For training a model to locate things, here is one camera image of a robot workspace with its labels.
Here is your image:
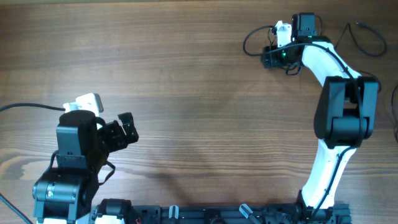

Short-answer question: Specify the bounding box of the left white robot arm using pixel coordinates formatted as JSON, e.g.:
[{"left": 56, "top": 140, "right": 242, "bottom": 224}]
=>
[{"left": 32, "top": 110, "right": 139, "bottom": 223}]

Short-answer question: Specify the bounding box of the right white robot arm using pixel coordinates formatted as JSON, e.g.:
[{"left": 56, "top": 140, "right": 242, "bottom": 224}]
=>
[{"left": 261, "top": 13, "right": 378, "bottom": 220}]

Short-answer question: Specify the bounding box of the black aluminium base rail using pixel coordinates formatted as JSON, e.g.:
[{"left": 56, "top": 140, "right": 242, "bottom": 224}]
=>
[{"left": 132, "top": 203, "right": 352, "bottom": 224}]

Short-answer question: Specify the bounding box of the thin black usb cable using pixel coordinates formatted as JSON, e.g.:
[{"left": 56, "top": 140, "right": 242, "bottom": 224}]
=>
[{"left": 267, "top": 27, "right": 304, "bottom": 77}]

